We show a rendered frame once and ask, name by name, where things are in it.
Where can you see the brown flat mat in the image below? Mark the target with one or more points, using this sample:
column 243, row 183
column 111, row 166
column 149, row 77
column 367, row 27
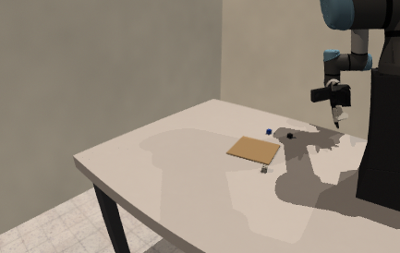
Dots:
column 254, row 150

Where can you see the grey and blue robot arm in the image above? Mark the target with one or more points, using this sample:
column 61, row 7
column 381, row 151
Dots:
column 360, row 16

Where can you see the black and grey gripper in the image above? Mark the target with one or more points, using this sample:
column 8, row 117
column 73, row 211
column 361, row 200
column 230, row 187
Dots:
column 339, row 95

